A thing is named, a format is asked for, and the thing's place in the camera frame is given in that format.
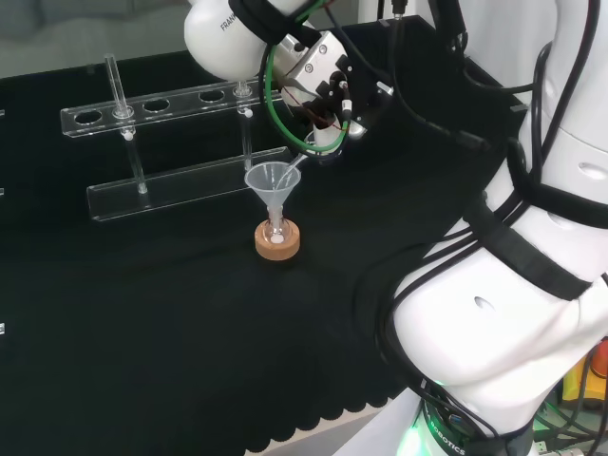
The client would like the black cable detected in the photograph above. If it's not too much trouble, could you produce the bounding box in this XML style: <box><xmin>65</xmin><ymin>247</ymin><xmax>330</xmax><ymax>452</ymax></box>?
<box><xmin>389</xmin><ymin>0</ymin><xmax>493</xmax><ymax>153</ymax></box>

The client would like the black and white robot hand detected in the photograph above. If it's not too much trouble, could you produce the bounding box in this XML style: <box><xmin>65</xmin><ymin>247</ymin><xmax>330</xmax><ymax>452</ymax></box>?
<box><xmin>302</xmin><ymin>111</ymin><xmax>371</xmax><ymax>166</ymax></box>

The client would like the black bench cloth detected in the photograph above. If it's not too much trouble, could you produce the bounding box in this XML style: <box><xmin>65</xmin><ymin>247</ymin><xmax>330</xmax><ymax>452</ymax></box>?
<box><xmin>0</xmin><ymin>13</ymin><xmax>531</xmax><ymax>455</ymax></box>

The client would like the cork ring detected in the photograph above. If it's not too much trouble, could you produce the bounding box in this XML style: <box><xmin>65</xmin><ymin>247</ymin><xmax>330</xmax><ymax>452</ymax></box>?
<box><xmin>255</xmin><ymin>219</ymin><xmax>302</xmax><ymax>261</ymax></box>

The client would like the yellow stop button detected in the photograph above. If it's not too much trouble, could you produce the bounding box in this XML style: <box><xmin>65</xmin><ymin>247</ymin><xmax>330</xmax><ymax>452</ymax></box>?
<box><xmin>562</xmin><ymin>336</ymin><xmax>608</xmax><ymax>410</ymax></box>

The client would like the green cable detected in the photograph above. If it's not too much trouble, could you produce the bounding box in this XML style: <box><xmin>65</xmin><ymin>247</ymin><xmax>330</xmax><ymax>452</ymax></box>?
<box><xmin>264</xmin><ymin>0</ymin><xmax>352</xmax><ymax>157</ymax></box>

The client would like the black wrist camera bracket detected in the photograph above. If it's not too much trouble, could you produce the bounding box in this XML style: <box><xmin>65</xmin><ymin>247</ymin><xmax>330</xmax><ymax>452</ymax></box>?
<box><xmin>327</xmin><ymin>52</ymin><xmax>396</xmax><ymax>121</ymax></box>

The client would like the clear acrylic funnel stand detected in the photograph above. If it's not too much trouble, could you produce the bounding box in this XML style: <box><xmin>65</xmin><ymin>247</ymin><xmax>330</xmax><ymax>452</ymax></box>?
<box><xmin>60</xmin><ymin>53</ymin><xmax>291</xmax><ymax>223</ymax></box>

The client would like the clear plastic funnel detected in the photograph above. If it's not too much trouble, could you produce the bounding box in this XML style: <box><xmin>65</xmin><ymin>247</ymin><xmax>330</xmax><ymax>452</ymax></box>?
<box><xmin>244</xmin><ymin>161</ymin><xmax>302</xmax><ymax>224</ymax></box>

